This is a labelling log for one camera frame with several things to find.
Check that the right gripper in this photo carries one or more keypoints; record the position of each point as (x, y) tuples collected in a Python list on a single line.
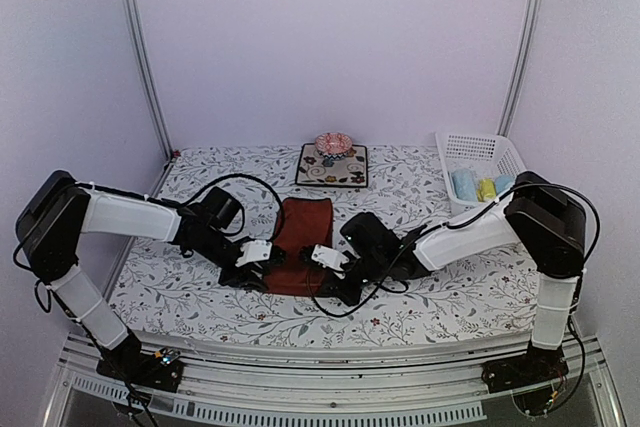
[(338, 288)]

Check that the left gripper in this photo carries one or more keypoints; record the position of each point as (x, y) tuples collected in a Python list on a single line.
[(243, 278)]

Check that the dark red towel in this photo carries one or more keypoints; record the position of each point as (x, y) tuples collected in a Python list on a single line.
[(303, 223)]

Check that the white plastic basket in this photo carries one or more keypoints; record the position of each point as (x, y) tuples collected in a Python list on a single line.
[(484, 155)]

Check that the blue cartoon towel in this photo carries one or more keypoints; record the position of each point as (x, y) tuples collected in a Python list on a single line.
[(503, 183)]

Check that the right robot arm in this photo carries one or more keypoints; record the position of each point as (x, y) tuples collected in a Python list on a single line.
[(544, 218)]

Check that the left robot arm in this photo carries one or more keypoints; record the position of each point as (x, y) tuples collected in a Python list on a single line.
[(49, 229)]

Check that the floral square trivet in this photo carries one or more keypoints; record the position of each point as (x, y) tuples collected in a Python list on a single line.
[(314, 170)]

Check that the rolled light blue towel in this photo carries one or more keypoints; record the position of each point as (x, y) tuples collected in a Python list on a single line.
[(463, 182)]

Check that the red patterned bowl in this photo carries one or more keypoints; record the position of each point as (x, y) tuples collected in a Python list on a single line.
[(333, 144)]

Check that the rolled yellow towel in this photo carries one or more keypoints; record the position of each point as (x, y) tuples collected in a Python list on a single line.
[(486, 190)]

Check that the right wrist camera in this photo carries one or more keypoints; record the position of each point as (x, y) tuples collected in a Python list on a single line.
[(325, 257)]

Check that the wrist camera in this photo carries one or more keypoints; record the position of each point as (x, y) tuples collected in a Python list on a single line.
[(325, 257), (256, 251)]

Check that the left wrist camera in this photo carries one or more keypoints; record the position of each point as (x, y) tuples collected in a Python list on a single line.
[(256, 251)]

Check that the aluminium front rail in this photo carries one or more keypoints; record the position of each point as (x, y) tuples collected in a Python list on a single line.
[(424, 385)]

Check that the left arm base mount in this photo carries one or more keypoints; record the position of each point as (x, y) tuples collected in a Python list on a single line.
[(160, 370)]

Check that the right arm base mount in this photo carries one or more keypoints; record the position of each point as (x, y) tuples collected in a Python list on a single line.
[(532, 367)]

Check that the left aluminium post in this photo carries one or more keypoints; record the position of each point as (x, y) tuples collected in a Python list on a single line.
[(135, 28)]

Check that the aluminium post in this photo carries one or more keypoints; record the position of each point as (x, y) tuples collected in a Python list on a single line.
[(135, 28), (516, 83)]

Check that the right aluminium post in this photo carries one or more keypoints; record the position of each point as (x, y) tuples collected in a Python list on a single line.
[(516, 83)]

